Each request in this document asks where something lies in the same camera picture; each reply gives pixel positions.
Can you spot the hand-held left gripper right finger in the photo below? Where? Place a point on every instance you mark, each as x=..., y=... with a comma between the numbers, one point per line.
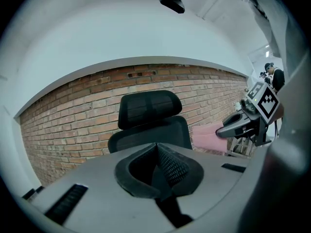
x=211, y=173

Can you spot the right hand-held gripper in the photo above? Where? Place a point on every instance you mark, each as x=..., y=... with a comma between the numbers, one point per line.
x=264, y=103

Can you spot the pink cloth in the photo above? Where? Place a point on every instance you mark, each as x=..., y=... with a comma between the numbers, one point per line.
x=207, y=137

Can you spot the person's white shirt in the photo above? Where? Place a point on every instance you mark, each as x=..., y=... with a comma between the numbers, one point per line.
x=274, y=21

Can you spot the person's right forearm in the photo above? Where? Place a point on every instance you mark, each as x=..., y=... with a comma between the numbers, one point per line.
x=280, y=110

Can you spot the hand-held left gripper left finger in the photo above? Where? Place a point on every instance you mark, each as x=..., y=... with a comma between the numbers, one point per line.
x=104, y=190

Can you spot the black chair headrest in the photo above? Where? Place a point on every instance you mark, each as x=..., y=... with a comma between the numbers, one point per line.
x=149, y=108

